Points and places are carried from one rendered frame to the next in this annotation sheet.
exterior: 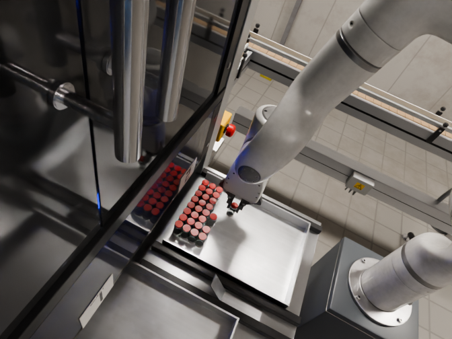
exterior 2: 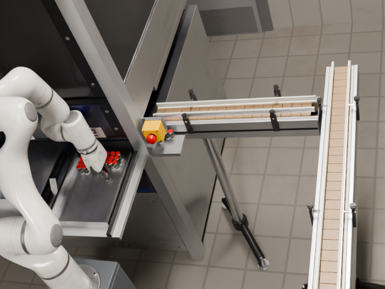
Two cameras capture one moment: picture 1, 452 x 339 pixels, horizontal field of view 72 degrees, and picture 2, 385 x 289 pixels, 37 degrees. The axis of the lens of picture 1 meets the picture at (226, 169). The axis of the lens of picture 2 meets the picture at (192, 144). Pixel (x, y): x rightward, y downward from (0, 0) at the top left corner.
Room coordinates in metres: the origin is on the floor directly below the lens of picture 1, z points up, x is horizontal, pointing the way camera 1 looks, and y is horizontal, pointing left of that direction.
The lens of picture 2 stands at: (1.46, -1.44, 2.56)
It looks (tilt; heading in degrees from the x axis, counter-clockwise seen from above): 46 degrees down; 111
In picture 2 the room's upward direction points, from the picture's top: 23 degrees counter-clockwise
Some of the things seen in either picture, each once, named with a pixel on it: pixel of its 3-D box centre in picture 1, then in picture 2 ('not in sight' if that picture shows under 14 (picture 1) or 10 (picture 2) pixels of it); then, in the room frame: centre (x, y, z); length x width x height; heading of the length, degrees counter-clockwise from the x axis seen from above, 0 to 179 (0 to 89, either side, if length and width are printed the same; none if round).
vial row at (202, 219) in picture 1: (206, 213); (99, 165); (0.48, 0.01, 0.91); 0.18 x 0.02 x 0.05; 173
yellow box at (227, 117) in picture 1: (215, 123); (154, 129); (0.74, 0.08, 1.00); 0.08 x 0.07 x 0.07; 83
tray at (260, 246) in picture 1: (241, 233); (91, 188); (0.47, -0.10, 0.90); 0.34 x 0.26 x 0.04; 83
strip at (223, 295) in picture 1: (237, 298); (49, 196); (0.29, -0.13, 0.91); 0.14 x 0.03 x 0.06; 83
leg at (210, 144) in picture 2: not in sight; (224, 182); (0.90, 0.20, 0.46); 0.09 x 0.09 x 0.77; 83
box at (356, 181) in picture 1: (359, 183); not in sight; (1.28, -0.70, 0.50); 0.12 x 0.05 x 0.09; 83
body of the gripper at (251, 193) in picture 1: (247, 179); (92, 154); (0.52, -0.06, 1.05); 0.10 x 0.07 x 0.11; 83
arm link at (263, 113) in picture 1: (265, 139); (76, 129); (0.52, -0.06, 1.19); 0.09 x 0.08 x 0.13; 174
